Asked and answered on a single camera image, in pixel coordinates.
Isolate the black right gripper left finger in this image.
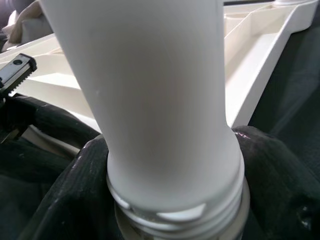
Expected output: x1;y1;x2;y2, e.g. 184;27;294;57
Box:
18;134;121;240

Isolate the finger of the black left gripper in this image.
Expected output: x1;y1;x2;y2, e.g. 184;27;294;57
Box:
9;96;101;157

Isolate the black padded bed cover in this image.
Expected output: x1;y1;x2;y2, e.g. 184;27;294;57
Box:
0;19;320;240

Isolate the beige cloth pile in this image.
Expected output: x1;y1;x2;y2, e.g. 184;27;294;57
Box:
1;0;55;48

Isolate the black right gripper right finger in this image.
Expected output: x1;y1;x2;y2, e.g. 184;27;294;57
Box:
231;124;320;240

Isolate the white plastic table top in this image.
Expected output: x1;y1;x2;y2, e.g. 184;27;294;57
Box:
0;0;320;157

